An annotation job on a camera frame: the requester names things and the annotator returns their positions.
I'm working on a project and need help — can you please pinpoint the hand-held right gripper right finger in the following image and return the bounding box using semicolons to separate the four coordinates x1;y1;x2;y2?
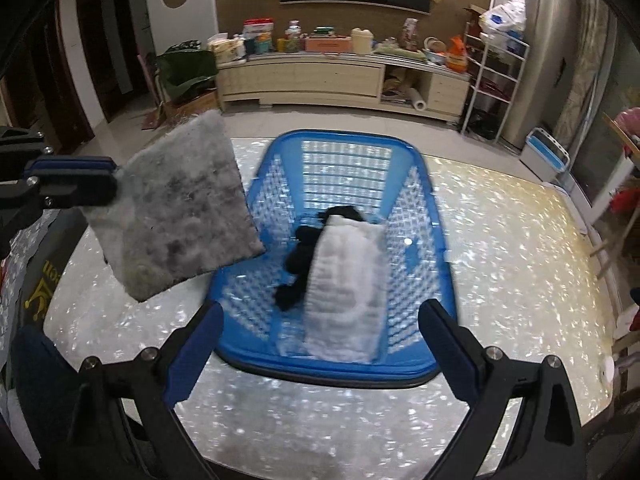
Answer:
417;299;586;480

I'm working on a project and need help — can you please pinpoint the pink clothes pile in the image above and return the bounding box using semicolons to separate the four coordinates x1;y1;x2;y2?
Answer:
615;107;640;136

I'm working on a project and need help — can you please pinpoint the white quilted cloth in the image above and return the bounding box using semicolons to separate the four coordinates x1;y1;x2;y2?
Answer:
303;215;386;363

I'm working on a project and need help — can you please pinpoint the blue and white storage box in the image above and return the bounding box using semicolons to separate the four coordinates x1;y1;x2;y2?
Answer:
520;127;572;183

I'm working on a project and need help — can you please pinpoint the brown cardboard box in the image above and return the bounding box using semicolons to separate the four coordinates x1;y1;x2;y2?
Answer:
160;91;221;123

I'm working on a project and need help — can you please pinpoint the cream plastic jug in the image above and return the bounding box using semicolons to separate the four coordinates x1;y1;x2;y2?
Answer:
350;27;375;56

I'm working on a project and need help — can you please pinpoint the broom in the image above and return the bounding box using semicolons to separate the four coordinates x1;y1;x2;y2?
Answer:
137;55;169;132

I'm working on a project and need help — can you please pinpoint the cream television cabinet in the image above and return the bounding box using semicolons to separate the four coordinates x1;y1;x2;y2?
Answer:
217;52;471;123

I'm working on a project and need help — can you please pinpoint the white plastic bag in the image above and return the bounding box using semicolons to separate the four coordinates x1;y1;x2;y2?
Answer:
479;0;528;36

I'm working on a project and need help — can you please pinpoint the red and white package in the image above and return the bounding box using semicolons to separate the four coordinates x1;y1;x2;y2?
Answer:
243;17;277;41

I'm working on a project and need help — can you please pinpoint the orange bag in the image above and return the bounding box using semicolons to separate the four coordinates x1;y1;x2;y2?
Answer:
446;35;468;72

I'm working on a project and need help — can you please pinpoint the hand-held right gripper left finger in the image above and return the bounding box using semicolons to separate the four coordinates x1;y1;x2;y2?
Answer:
65;301;225;480

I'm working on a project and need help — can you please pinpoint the pink box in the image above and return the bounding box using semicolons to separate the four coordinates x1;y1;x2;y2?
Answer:
304;35;352;54

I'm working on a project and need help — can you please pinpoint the dark wooden door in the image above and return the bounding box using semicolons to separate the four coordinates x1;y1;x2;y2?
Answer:
75;0;138;126

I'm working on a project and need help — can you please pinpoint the yellow and white tissue pack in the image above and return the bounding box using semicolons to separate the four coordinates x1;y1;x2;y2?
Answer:
207;34;246;64

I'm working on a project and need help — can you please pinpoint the black television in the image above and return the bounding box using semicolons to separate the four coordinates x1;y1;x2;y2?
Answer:
279;0;433;15

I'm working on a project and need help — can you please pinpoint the patterned beige curtain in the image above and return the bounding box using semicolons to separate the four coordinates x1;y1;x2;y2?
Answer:
570;0;621;201

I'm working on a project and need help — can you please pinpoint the dark green bag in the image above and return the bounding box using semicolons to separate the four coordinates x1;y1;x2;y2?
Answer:
157;40;218;101

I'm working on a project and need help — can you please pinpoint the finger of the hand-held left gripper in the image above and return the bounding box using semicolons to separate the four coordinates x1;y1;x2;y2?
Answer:
0;126;117;173
0;169;119;211

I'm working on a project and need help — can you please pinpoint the silver refrigerator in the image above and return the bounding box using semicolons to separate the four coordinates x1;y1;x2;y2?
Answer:
500;0;576;151

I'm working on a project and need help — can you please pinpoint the white metal shelf rack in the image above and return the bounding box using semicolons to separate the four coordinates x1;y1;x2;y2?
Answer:
460;32;531;141

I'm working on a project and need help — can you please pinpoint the blue plastic basket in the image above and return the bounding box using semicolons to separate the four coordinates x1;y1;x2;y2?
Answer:
207;129;458;390

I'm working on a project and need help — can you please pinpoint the pair of black gloves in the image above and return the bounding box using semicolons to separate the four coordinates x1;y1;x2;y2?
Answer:
273;205;371;311

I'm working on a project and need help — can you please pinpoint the grey fluffy cloth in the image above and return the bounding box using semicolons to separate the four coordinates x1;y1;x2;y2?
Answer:
82;109;267;303

